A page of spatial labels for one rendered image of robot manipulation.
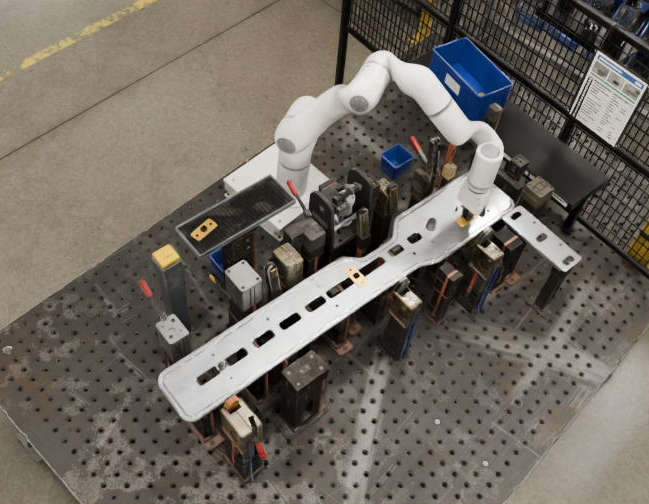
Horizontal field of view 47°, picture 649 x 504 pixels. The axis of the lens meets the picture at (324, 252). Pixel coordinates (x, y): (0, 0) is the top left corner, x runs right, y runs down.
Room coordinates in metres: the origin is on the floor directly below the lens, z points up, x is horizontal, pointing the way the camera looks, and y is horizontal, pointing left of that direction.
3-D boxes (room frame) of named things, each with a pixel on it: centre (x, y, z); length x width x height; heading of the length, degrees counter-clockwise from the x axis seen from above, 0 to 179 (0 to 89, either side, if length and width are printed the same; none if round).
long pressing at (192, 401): (1.32, -0.10, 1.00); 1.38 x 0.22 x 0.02; 134
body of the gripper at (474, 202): (1.63, -0.48, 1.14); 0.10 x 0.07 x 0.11; 44
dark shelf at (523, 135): (2.11, -0.62, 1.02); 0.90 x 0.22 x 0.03; 44
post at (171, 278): (1.24, 0.47, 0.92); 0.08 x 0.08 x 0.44; 44
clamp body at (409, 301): (1.26, -0.28, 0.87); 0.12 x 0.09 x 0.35; 44
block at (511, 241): (1.58, -0.63, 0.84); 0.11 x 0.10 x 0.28; 44
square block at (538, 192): (1.76, -0.73, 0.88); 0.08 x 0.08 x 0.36; 44
